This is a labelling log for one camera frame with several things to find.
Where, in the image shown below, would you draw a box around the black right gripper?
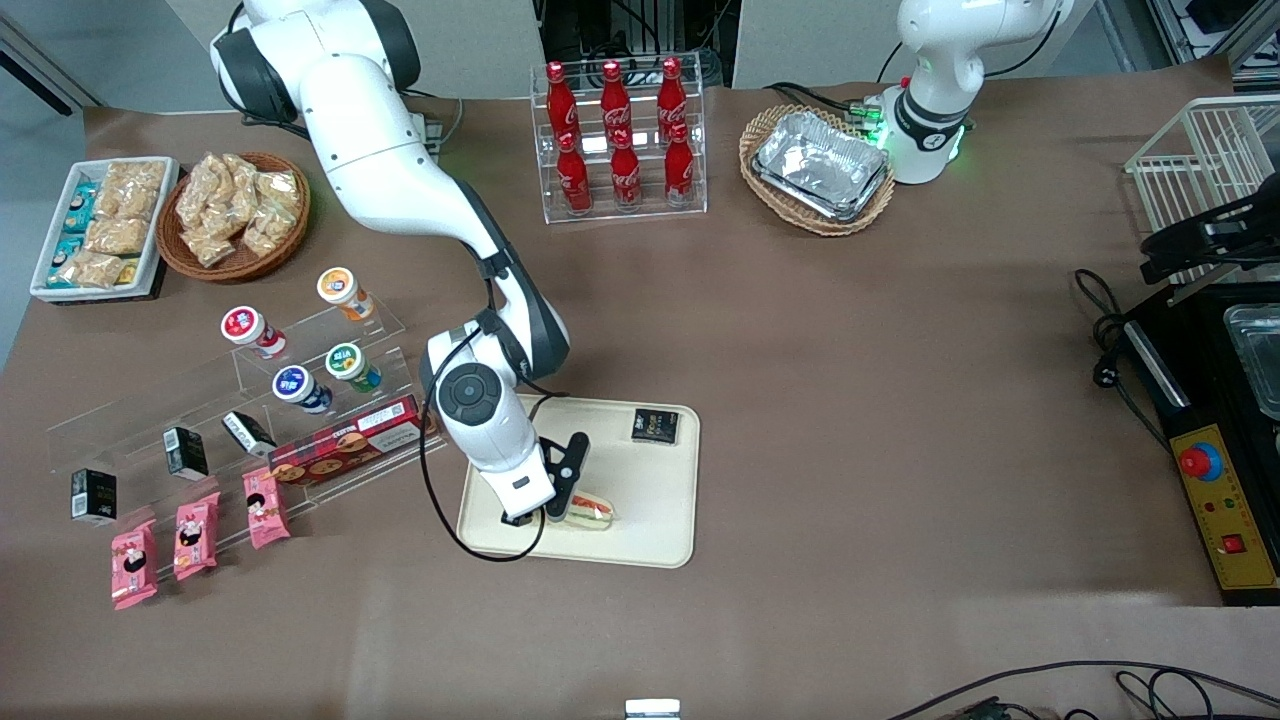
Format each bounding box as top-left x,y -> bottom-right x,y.
499,431 -> 592,528

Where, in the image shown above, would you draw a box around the triangular sandwich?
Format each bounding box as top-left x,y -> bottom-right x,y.
563,490 -> 618,532

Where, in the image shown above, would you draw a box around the cream plastic serving tray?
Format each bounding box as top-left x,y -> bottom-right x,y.
456,392 -> 702,570

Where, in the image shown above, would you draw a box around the aluminium foil tray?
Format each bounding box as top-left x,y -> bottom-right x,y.
752,110 -> 891,223

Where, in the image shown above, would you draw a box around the white rectangular snack tray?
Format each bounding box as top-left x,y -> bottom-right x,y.
29,157 -> 182,303

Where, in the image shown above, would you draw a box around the black square snack packet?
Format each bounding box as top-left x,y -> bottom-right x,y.
630,408 -> 683,445

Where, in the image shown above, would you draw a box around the red cookie box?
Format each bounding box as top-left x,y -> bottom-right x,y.
268,394 -> 439,488

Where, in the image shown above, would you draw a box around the green lid yogurt cup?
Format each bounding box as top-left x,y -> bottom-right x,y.
325,343 -> 383,393

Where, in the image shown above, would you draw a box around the blue lid yogurt cup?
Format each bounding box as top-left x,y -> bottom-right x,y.
272,366 -> 334,415

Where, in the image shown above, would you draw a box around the pink snack packet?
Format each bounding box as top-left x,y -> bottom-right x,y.
110,520 -> 159,611
243,467 -> 292,551
173,492 -> 221,582

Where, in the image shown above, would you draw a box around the orange lid yogurt cup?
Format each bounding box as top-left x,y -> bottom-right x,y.
317,267 -> 377,323

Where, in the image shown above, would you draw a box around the small black carton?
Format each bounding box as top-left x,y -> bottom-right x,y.
163,427 -> 210,481
222,410 -> 278,458
70,468 -> 118,527

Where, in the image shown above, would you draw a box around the red cola bottle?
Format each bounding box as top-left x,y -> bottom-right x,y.
657,57 -> 689,136
664,123 -> 696,204
600,61 -> 633,141
556,132 -> 593,214
610,130 -> 642,209
545,62 -> 581,146

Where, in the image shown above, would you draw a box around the red lid yogurt cup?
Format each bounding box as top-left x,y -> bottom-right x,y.
220,306 -> 288,360

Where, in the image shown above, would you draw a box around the brown wicker basket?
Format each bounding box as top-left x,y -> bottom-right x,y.
155,152 -> 312,283

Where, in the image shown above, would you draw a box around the light wicker basket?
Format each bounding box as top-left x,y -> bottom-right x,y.
738,104 -> 897,238

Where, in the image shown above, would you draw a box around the clear acrylic bottle rack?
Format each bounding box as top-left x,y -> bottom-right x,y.
530,52 -> 708,225

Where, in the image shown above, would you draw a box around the clear bag of puffed snacks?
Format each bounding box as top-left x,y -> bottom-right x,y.
255,170 -> 302,217
181,225 -> 237,267
178,155 -> 227,227
241,205 -> 287,257
216,155 -> 261,237

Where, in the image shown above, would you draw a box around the clear acrylic step display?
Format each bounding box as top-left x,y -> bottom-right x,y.
45,295 -> 449,563

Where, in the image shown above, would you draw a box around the clear bag of brown crackers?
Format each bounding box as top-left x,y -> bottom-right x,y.
84,218 -> 151,257
48,250 -> 127,291
98,160 -> 167,222

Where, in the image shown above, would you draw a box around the red emergency stop button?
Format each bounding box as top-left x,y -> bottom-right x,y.
1178,442 -> 1223,483

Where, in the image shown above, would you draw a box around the black sealing machine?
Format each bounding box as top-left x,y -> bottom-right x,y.
1120,280 -> 1280,608

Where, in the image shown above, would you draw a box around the black machine lever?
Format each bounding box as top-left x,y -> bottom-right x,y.
1140,195 -> 1280,286

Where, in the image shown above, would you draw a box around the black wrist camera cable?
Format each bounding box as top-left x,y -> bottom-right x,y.
419,255 -> 569,563

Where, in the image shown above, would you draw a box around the grey arm base cables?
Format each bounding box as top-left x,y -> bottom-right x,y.
405,90 -> 467,153

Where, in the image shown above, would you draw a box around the black arm base cables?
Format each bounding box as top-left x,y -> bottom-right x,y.
765,80 -> 906,136

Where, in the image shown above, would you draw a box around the black power cable with plug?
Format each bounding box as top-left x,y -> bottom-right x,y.
1073,268 -> 1173,453

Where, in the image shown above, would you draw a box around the black cables at table edge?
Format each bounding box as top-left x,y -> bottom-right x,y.
885,660 -> 1280,720

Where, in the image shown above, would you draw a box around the white wire basket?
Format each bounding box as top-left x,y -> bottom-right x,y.
1125,95 -> 1280,286

